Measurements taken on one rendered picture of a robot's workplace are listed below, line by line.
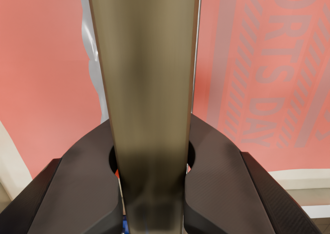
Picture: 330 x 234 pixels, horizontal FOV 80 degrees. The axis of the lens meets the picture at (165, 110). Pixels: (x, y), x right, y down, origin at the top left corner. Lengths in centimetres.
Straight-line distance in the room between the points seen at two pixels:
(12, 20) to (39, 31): 3
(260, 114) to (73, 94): 26
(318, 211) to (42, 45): 51
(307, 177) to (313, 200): 4
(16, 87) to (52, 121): 6
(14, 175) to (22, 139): 8
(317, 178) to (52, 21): 48
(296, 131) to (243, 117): 9
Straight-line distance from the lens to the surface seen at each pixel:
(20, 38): 29
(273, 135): 36
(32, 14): 28
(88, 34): 26
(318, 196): 49
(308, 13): 30
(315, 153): 42
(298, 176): 45
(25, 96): 32
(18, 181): 43
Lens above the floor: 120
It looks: 60 degrees down
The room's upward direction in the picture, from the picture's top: 174 degrees clockwise
